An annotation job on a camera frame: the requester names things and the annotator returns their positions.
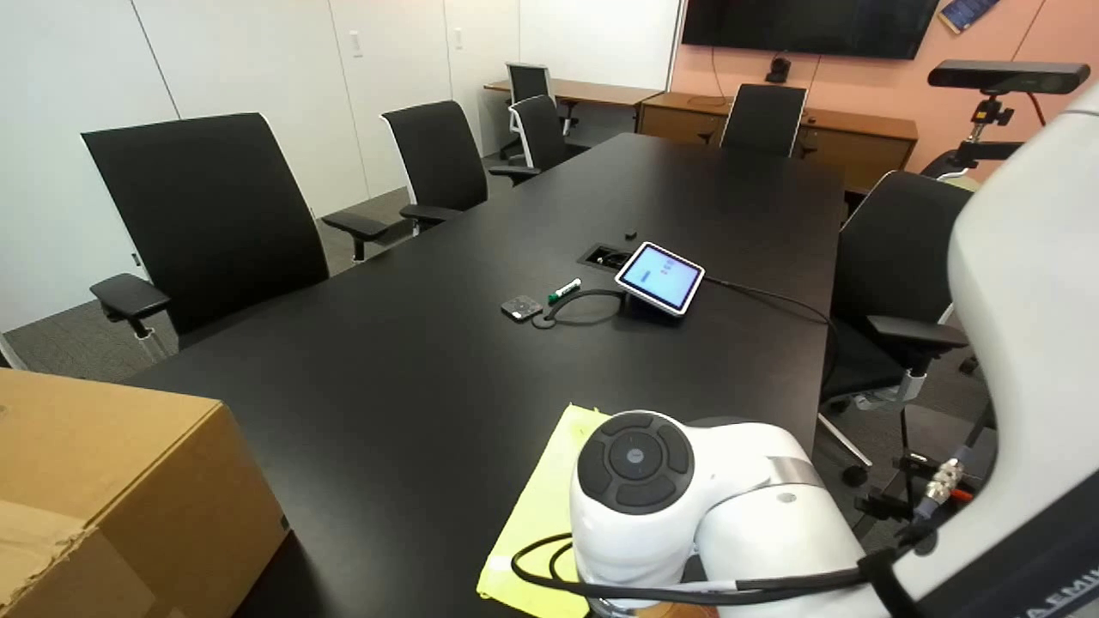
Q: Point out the yellow towel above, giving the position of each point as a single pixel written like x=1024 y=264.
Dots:
x=541 y=508

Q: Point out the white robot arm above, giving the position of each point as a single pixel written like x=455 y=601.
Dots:
x=734 y=516

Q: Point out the black remote control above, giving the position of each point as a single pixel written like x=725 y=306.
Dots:
x=525 y=306

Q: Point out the green marker pen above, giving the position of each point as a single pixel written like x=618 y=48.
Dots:
x=565 y=290

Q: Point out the white tablet on stand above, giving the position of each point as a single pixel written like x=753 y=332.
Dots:
x=662 y=276

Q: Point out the black office chair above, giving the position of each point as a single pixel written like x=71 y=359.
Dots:
x=530 y=81
x=446 y=171
x=213 y=215
x=541 y=134

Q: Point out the black office chair far end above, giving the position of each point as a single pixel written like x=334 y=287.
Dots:
x=765 y=120

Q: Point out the black chair right side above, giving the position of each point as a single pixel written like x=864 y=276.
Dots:
x=890 y=294

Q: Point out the black office chair near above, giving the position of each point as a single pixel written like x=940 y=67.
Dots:
x=213 y=215

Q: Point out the wooden sideboard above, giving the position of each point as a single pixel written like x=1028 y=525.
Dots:
x=853 y=145

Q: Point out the cardboard box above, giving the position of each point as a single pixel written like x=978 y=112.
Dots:
x=126 y=503

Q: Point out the wall television screen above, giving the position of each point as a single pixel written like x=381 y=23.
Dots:
x=864 y=28

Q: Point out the black camera on tripod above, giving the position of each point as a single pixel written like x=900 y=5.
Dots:
x=993 y=81

